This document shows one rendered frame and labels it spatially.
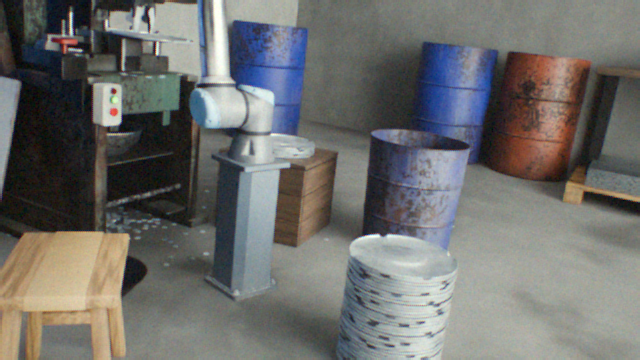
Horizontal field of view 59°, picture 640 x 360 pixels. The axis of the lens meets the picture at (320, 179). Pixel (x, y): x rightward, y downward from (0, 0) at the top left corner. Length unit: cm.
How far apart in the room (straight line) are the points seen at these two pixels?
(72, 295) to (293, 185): 125
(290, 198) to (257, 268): 48
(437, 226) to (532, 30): 285
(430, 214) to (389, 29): 315
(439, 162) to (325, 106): 338
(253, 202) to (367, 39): 369
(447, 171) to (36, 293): 157
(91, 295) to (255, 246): 77
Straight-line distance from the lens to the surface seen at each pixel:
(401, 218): 229
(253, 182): 177
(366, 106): 533
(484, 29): 498
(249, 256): 186
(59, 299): 121
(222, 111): 168
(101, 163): 208
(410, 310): 145
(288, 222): 231
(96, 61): 220
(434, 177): 225
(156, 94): 228
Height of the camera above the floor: 87
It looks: 15 degrees down
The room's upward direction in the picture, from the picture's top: 6 degrees clockwise
